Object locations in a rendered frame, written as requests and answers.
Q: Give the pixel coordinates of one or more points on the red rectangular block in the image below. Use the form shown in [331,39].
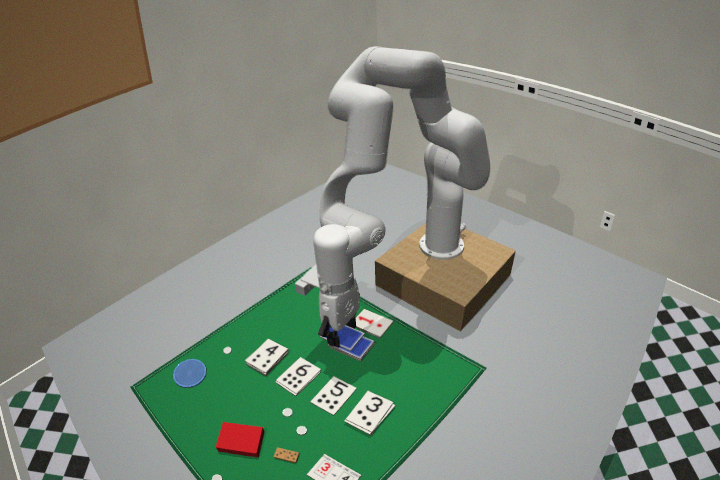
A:
[240,439]

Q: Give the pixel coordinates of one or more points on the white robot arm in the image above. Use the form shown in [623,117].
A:
[348,232]

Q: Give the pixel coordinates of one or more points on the blue card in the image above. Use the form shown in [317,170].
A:
[349,337]
[360,348]

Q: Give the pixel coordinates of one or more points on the blue round disc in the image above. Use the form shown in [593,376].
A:
[189,373]

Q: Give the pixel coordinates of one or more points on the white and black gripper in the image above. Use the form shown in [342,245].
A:
[342,308]

